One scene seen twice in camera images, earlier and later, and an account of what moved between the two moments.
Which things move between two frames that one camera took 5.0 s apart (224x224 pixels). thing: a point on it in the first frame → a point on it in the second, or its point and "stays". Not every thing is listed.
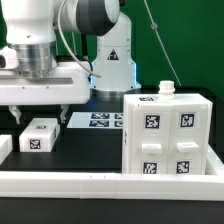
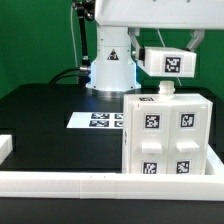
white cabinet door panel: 189,139 stays
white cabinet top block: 39,136 → 166,61
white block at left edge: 6,146 stays
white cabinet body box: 166,133 stays
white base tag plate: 97,120 stays
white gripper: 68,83 → 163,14
